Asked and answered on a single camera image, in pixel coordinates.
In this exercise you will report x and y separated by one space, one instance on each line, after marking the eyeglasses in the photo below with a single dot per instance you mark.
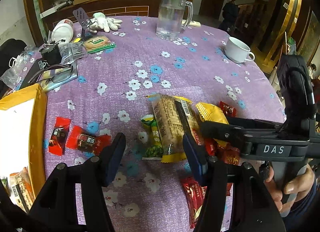
60 76

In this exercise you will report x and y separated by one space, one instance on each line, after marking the gold framed wooden partition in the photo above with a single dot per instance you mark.
277 9

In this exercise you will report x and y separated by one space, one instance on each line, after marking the short red black candy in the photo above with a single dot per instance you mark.
58 135

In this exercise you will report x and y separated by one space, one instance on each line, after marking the yellow cracker packet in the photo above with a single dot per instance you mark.
170 122

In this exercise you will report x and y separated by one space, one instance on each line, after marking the large clear plastic bag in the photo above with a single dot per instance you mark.
12 71

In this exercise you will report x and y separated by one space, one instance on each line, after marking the person's right hand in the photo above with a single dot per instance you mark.
297 184

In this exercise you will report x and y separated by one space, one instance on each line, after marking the grey phone stand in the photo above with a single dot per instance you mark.
81 16

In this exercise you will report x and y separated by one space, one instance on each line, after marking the white glove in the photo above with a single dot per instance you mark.
102 21

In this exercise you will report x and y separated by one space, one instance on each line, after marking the glass mug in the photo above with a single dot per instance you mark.
170 19

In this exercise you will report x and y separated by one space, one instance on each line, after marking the white cup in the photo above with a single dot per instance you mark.
236 49

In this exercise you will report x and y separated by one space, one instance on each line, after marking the green pea snack packet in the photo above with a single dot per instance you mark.
155 144

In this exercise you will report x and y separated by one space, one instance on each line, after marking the long red black candy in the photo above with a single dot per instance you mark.
83 142

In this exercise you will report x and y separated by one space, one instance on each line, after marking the green biscuit packet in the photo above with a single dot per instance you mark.
97 43

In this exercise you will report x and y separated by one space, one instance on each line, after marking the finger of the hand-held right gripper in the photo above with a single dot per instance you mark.
260 125
217 129

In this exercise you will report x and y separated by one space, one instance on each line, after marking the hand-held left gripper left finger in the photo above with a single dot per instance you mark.
115 157

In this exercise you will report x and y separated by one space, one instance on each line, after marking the large red snack packet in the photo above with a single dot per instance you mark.
228 155

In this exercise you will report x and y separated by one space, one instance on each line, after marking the yellow cardboard box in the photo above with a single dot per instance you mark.
37 122

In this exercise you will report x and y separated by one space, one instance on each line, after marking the cream plastic tube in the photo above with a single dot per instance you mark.
195 23

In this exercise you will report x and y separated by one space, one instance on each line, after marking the small clear plastic bags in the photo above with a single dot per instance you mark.
72 51

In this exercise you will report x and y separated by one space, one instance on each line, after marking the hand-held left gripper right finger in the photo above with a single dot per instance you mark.
193 157

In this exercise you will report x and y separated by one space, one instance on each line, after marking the small black device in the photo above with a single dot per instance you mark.
51 53

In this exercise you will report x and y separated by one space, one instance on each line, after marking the orange cracker packet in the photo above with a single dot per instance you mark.
22 192

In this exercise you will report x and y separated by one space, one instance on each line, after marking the dark red chocolate bar packet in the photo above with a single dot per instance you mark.
192 197

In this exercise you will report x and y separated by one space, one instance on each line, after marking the black booklet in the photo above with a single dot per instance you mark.
37 68

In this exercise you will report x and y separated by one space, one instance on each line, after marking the silver booklet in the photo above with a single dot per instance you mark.
71 74

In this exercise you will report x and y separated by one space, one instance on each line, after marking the black leather sofa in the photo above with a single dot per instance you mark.
12 46

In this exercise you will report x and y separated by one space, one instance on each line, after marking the yellow snack packet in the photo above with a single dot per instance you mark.
212 113

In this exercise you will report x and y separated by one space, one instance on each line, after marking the wooden glass cabinet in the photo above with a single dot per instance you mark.
125 9

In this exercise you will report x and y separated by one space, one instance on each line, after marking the purple floral tablecloth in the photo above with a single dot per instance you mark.
175 84

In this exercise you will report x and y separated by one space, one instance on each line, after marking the black microphone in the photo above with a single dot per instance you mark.
65 5

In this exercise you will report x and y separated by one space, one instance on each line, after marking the small dark red candy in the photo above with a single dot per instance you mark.
227 109

